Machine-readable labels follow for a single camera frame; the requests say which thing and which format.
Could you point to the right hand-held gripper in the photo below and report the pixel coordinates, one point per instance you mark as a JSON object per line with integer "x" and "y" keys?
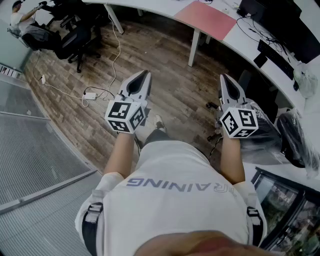
{"x": 240, "y": 122}

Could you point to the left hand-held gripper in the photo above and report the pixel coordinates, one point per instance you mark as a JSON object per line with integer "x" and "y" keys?
{"x": 120, "y": 112}

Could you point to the pink desk mat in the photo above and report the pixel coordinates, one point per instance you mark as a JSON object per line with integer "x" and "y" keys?
{"x": 206, "y": 18}

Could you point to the person's right forearm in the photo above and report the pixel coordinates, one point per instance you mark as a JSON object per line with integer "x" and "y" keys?
{"x": 232, "y": 160}

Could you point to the person's left forearm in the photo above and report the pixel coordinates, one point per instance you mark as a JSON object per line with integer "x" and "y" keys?
{"x": 120, "y": 155}

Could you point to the black computer mouse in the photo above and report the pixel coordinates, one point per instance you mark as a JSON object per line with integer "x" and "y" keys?
{"x": 295, "y": 85}

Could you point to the black office chair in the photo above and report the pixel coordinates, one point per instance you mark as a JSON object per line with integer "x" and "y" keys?
{"x": 260, "y": 95}
{"x": 77, "y": 42}

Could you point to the black phone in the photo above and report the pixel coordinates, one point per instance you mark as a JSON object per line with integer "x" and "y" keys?
{"x": 260, "y": 60}

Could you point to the person's white shoe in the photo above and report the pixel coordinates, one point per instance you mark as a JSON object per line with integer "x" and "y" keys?
{"x": 159, "y": 122}

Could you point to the white power strip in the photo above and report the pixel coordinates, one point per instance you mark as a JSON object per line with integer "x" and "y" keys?
{"x": 90, "y": 96}

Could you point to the small black keyboard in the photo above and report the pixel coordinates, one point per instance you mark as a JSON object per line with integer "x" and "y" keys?
{"x": 276, "y": 60}

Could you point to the person's black trousers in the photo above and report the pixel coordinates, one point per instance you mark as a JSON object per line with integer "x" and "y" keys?
{"x": 157, "y": 137}

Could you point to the white desk leg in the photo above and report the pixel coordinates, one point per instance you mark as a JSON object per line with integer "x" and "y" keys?
{"x": 194, "y": 47}
{"x": 113, "y": 17}

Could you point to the clear plastic bag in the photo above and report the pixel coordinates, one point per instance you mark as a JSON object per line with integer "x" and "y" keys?
{"x": 306, "y": 82}

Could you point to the plastic-covered black chair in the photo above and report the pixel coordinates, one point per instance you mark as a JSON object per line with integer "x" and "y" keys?
{"x": 295, "y": 140}

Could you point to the large black monitor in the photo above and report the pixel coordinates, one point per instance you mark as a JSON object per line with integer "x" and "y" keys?
{"x": 297, "y": 30}

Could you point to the white power adapter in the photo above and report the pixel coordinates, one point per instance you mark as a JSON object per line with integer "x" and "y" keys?
{"x": 43, "y": 79}

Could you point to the grey office chair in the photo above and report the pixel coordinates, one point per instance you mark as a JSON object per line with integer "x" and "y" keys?
{"x": 33, "y": 36}

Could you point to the person's white t-shirt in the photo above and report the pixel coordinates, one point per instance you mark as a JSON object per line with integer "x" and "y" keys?
{"x": 172, "y": 200}

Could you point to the white radiator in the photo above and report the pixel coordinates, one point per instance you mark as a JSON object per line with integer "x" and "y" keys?
{"x": 8, "y": 70}

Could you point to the person's chin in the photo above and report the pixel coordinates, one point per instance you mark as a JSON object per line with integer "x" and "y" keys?
{"x": 207, "y": 243}

